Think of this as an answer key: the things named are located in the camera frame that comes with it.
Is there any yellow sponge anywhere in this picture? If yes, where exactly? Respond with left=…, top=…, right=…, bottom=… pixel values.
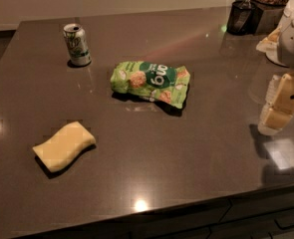
left=33, top=121, right=96, bottom=172

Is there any black drawer handle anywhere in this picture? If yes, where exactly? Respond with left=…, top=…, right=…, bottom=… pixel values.
left=274, top=215, right=294, bottom=231

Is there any green 7up can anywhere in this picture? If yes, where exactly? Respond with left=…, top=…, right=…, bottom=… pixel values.
left=63, top=23, right=92, bottom=67

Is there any black mesh cup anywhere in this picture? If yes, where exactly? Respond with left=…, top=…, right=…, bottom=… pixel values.
left=226, top=1, right=255, bottom=35

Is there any green rice chip bag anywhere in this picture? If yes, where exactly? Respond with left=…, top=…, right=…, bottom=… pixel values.
left=111, top=61, right=190, bottom=109

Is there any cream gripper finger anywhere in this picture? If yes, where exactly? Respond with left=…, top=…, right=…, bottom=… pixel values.
left=256, top=28, right=280, bottom=53
left=258, top=71, right=294, bottom=135

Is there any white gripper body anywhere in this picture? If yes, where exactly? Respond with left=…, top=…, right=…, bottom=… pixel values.
left=266, top=0, right=294, bottom=68

